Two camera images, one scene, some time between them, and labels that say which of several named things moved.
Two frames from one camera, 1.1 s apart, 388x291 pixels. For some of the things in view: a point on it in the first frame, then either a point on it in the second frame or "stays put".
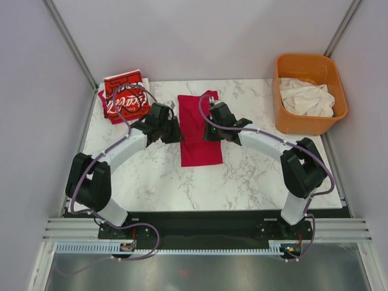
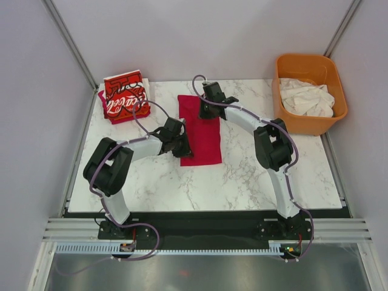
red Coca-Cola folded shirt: x=125 y=94 stays put
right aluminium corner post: x=344 y=25 stays put
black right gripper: x=208 y=134 -> x=202 y=114
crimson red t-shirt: x=195 y=150 stays put
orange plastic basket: x=314 y=69 stays put
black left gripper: x=176 y=136 -> x=186 y=151
